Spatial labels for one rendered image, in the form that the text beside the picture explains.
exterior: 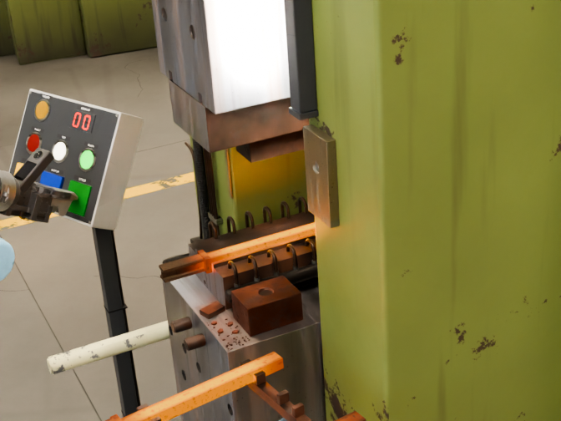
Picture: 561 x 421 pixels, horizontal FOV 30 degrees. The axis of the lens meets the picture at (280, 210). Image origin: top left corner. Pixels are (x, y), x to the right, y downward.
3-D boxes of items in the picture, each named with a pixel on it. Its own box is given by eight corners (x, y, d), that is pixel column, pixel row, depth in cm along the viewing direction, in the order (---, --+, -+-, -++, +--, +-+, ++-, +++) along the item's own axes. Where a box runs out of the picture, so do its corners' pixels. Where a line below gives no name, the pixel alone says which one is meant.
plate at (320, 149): (330, 229, 189) (325, 142, 182) (307, 210, 196) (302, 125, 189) (340, 225, 190) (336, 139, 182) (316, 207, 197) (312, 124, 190)
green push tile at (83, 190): (83, 217, 248) (91, 186, 247) (62, 209, 253) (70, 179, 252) (88, 218, 250) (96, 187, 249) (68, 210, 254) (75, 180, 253)
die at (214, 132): (209, 153, 202) (204, 107, 198) (173, 121, 219) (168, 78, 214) (396, 107, 218) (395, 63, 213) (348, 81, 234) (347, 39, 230)
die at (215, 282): (225, 310, 218) (222, 274, 214) (190, 269, 234) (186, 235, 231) (398, 256, 233) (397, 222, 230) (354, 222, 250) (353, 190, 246)
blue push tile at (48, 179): (54, 207, 254) (61, 176, 254) (34, 199, 258) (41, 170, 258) (60, 207, 255) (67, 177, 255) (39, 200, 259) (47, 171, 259)
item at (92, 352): (53, 380, 255) (50, 362, 253) (48, 369, 260) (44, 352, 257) (219, 328, 271) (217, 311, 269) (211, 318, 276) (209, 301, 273)
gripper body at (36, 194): (30, 215, 245) (-12, 209, 236) (39, 180, 245) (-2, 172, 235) (51, 223, 241) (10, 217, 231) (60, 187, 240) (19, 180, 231)
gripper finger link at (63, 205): (72, 216, 250) (42, 212, 243) (78, 192, 250) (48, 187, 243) (80, 220, 249) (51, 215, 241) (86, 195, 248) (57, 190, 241)
